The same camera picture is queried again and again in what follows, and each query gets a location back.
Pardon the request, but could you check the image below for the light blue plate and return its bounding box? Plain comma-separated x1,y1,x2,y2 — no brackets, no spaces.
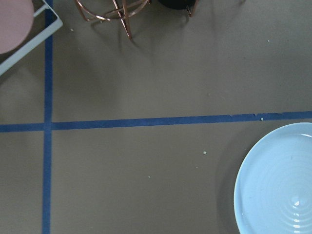
234,122,312,234

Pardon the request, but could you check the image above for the upper black bottle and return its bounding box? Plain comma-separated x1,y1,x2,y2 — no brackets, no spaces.
158,0,195,10

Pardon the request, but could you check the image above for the pink bowl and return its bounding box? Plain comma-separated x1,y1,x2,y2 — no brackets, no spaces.
0,0,34,54

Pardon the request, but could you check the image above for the copper wire rack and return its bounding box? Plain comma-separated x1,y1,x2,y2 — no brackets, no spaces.
74,0,199,39

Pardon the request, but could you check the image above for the white tray frame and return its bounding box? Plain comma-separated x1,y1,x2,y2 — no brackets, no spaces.
0,0,63,75

